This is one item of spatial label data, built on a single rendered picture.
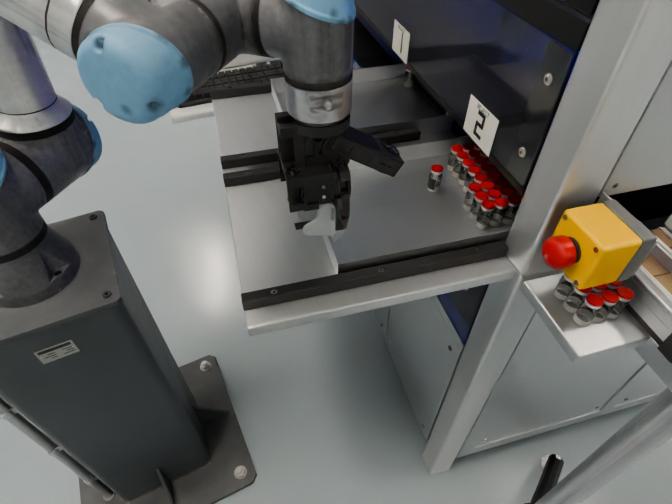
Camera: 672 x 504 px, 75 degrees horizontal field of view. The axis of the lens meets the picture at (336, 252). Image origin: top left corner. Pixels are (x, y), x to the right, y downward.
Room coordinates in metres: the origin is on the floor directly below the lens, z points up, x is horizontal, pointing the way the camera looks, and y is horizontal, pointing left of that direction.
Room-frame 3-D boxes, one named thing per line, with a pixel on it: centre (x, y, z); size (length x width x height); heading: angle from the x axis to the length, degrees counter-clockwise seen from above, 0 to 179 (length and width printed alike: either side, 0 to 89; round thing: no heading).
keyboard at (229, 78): (1.20, 0.25, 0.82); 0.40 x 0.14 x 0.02; 111
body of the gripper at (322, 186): (0.47, 0.03, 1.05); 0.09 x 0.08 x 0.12; 105
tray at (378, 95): (0.92, -0.05, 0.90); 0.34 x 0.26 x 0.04; 105
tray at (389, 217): (0.59, -0.13, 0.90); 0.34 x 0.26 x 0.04; 105
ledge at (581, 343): (0.37, -0.36, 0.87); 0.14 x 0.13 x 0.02; 105
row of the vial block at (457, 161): (0.62, -0.24, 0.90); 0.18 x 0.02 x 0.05; 15
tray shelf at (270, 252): (0.73, -0.02, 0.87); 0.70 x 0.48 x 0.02; 15
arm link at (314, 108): (0.47, 0.02, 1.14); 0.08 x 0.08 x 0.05
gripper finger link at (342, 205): (0.46, 0.00, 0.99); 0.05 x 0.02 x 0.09; 15
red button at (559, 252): (0.36, -0.27, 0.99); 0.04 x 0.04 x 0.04; 15
